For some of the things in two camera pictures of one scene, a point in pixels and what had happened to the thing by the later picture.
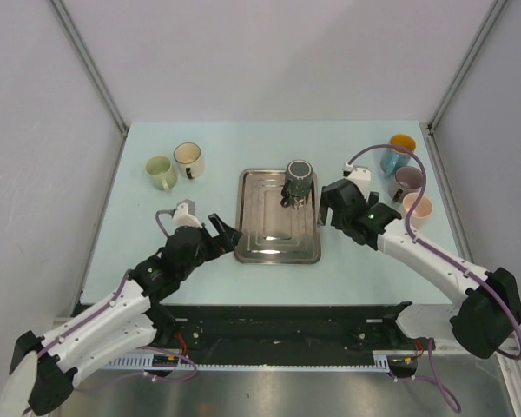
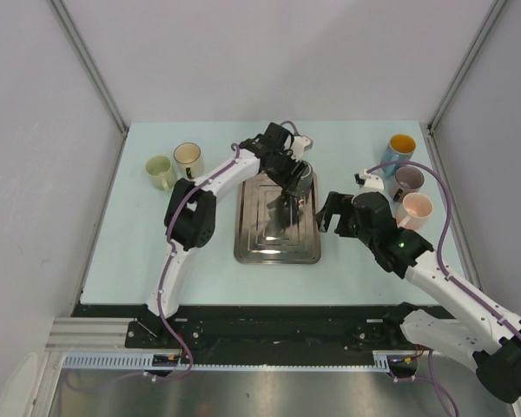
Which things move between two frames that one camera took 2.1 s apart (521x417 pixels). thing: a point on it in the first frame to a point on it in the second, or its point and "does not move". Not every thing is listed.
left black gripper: (227, 236) to (287, 180)
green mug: (161, 172) does not move
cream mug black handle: (188, 156) does not move
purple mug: (406, 180) does not move
